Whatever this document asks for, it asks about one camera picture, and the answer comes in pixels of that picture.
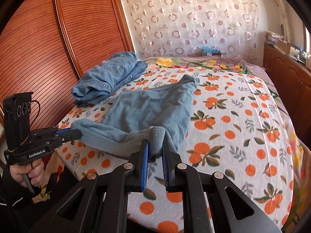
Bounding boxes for blue item box at headboard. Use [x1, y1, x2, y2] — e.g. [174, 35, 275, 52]
[201, 45, 222, 57]

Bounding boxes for cardboard box on cabinet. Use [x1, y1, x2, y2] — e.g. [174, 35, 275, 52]
[277, 39, 300, 56]

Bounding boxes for person's left forearm dark sleeve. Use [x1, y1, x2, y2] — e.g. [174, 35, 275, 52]
[0, 167, 79, 233]

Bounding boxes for wooden sideboard cabinet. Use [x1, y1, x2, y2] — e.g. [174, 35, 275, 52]
[263, 44, 311, 147]

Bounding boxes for grey-blue shorts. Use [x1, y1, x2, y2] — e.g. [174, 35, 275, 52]
[71, 74, 199, 160]

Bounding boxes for orange-print bed sheet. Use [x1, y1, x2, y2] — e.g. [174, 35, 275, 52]
[56, 67, 294, 232]

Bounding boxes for folded blue denim jeans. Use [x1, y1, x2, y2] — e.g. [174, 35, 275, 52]
[72, 52, 148, 107]

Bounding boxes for stack of papers on cabinet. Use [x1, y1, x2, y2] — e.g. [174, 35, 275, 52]
[264, 31, 285, 44]

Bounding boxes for wooden louvred wardrobe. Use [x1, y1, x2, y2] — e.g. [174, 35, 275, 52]
[1, 0, 133, 129]

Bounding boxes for person's left hand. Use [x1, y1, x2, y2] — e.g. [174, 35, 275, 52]
[9, 159, 44, 187]

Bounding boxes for circle-pattern sheer curtain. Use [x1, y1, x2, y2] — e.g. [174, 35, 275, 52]
[121, 0, 258, 61]

